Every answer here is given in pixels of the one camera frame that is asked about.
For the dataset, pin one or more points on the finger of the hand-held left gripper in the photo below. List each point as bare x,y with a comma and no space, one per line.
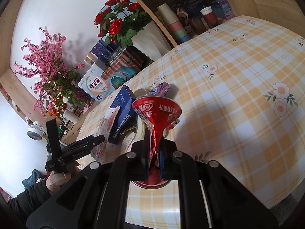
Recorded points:
95,141
81,141

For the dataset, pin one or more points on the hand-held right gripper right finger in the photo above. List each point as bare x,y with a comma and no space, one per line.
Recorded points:
162,162

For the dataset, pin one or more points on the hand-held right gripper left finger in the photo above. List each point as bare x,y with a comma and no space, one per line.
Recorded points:
147,152

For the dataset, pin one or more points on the crushed red soda can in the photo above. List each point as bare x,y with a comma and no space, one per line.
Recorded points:
157,111

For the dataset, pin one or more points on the clear red printed plastic wrapper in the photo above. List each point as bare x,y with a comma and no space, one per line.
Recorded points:
106,133

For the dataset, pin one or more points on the white desk fan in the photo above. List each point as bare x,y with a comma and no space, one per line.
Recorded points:
35,130

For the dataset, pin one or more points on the white ribbed plant pot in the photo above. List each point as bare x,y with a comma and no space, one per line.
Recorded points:
71,117

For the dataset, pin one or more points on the dark blue coffee box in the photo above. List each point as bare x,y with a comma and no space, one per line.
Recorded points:
122,114

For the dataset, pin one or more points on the red plastic lighter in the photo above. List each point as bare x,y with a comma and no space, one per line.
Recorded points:
173,124

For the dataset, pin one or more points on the white blue supplement box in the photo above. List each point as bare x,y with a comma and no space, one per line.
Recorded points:
96,85

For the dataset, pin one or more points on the pink blue snack packet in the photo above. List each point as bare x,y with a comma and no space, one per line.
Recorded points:
160,89

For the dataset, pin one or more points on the teal brown striped gift box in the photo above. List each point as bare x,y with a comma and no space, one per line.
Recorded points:
124,70

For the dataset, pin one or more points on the pink artificial blossom plant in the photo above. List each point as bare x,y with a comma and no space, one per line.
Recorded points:
47,69

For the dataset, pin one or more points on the white round jar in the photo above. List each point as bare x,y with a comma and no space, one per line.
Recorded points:
91,59

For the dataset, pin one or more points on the dark grey printed box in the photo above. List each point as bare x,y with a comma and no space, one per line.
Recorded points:
116,53

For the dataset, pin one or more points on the dark blue glitter box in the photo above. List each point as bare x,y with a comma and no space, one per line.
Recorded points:
102,51

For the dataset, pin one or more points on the white faceted flower pot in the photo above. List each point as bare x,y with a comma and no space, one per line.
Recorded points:
149,40

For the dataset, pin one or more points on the red artificial rose bouquet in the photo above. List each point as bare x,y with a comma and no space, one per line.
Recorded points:
119,21

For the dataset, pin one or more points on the stack of pastel cups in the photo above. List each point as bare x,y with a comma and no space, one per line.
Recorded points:
174,23

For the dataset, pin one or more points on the brown glass cup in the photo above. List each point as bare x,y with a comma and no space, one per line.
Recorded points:
197,26

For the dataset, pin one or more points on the dark blue moon picture book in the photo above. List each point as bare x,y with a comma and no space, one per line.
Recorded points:
181,14

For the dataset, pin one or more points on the red paper cup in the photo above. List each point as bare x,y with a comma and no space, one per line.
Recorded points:
209,16

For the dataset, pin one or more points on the dark blue printed book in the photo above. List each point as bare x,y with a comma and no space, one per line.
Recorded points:
195,3

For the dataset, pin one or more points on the purple illustrated box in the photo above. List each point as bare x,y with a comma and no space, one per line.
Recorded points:
224,8

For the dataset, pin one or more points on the white wall socket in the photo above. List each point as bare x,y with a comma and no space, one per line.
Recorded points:
78,64

